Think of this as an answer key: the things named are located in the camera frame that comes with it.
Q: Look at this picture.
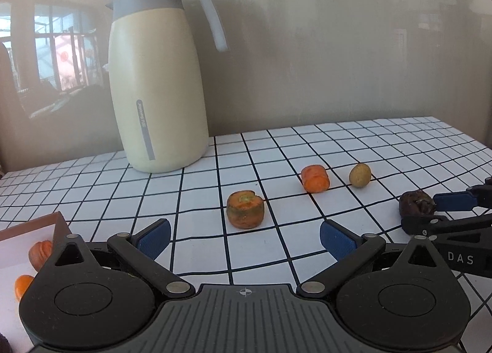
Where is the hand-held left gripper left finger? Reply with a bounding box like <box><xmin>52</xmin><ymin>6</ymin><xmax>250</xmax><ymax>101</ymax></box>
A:
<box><xmin>38</xmin><ymin>218</ymin><xmax>195</xmax><ymax>302</ymax></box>

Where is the small tan potato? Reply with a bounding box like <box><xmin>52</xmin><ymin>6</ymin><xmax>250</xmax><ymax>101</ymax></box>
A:
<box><xmin>349</xmin><ymin>163</ymin><xmax>372</xmax><ymax>188</ymax></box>

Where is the pale pinkish carrot piece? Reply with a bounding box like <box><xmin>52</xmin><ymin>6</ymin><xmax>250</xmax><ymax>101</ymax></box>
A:
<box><xmin>29</xmin><ymin>240</ymin><xmax>54</xmax><ymax>272</ymax></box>

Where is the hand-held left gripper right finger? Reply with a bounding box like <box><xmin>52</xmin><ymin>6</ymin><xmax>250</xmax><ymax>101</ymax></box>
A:
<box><xmin>296</xmin><ymin>219</ymin><xmax>452</xmax><ymax>300</ymax></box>

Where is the white black checked tablecloth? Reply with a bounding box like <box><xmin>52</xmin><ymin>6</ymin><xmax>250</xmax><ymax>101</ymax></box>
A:
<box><xmin>0</xmin><ymin>117</ymin><xmax>492</xmax><ymax>353</ymax></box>

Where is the greenish brown carrot piece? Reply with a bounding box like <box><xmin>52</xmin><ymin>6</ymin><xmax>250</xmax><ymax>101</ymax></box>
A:
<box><xmin>226</xmin><ymin>191</ymin><xmax>266</xmax><ymax>230</ymax></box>

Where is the bright orange carrot piece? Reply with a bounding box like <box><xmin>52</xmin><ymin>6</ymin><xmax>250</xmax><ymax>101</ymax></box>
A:
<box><xmin>301</xmin><ymin>165</ymin><xmax>331</xmax><ymax>194</ymax></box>

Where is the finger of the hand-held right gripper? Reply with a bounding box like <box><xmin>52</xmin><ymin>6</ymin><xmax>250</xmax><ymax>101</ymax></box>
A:
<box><xmin>433</xmin><ymin>176</ymin><xmax>492</xmax><ymax>212</ymax></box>
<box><xmin>401</xmin><ymin>215</ymin><xmax>492</xmax><ymax>237</ymax></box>

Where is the large tangerine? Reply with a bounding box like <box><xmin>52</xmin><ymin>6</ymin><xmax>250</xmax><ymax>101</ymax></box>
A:
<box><xmin>14</xmin><ymin>275</ymin><xmax>35</xmax><ymax>302</ymax></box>

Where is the cream thermos jug grey lid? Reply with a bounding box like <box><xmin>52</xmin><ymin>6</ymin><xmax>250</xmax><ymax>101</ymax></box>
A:
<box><xmin>105</xmin><ymin>0</ymin><xmax>229</xmax><ymax>174</ymax></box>

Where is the brown shallow cardboard box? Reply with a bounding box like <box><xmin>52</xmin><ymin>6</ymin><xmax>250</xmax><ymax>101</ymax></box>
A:
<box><xmin>0</xmin><ymin>212</ymin><xmax>73</xmax><ymax>353</ymax></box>

